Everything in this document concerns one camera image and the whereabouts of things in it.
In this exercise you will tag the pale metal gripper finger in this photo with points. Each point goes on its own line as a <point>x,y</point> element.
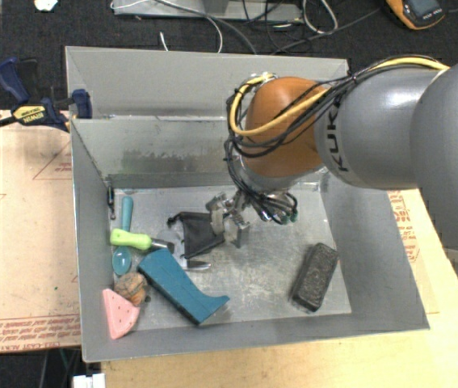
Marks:
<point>242,234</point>
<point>217,222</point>

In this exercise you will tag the black cloth pouch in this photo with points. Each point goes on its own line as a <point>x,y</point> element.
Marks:
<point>198,233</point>

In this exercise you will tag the grey metal bin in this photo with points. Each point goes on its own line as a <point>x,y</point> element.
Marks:
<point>253,281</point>

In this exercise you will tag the teal boot-shaped block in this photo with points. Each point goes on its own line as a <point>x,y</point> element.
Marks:
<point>176,283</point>

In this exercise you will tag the dark green flat block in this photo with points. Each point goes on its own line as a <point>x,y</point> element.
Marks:
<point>315,277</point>

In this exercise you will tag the teal plastic spoon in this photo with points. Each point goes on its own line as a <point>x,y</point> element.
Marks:
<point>123,259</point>

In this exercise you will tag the brown toy walnut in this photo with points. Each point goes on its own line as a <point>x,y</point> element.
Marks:
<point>131,285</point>

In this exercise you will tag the small black clip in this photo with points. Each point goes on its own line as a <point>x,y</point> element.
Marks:
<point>111,202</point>

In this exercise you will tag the pink toy watermelon slice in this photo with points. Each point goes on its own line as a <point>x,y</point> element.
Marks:
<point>117,315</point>

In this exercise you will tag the brown cardboard board, red print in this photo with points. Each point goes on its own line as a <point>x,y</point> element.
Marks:
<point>34,224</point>

